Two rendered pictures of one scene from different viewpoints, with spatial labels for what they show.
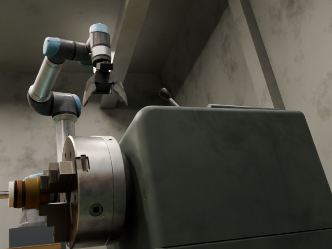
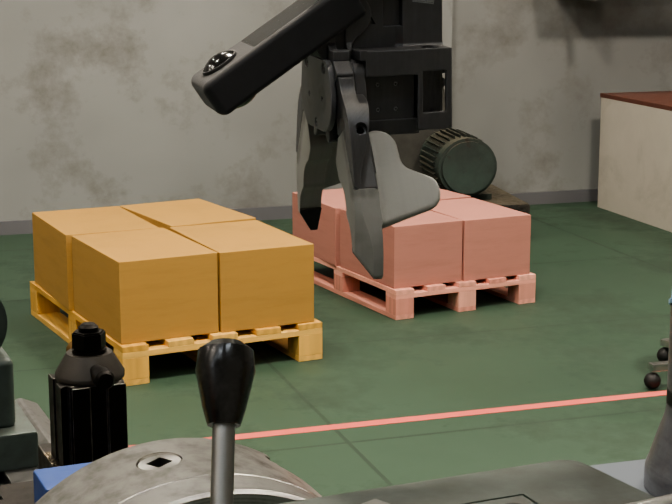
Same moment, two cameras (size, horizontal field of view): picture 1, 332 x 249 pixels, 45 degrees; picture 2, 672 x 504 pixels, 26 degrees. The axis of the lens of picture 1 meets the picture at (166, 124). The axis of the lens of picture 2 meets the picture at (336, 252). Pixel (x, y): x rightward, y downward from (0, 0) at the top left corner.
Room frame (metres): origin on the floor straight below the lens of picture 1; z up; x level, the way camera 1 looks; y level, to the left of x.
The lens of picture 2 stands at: (1.26, -0.75, 1.60)
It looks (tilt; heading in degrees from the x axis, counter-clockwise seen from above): 12 degrees down; 92
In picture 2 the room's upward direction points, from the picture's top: straight up
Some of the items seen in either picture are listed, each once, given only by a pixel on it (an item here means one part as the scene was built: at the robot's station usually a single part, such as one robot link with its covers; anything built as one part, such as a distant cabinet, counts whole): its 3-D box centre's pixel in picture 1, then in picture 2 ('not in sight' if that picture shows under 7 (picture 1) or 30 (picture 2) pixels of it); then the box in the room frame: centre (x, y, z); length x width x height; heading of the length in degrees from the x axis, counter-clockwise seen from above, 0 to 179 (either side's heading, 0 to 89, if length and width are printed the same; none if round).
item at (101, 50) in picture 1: (100, 56); not in sight; (1.23, 0.20, 1.63); 0.08 x 0.08 x 0.05
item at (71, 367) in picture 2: not in sight; (89, 364); (0.91, 0.86, 1.14); 0.08 x 0.08 x 0.03
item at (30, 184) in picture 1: (31, 193); not in sight; (1.04, 0.40, 1.08); 0.09 x 0.09 x 0.09; 26
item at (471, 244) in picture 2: not in sight; (406, 244); (1.31, 6.20, 0.21); 1.19 x 0.86 x 0.42; 113
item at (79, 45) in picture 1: (86, 53); not in sight; (1.31, 0.26, 1.71); 0.11 x 0.11 x 0.08; 34
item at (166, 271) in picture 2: not in sight; (167, 281); (0.29, 5.23, 0.24); 1.34 x 0.97 x 0.47; 114
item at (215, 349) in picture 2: (164, 95); (227, 382); (1.17, -0.01, 1.38); 0.04 x 0.03 x 0.05; 116
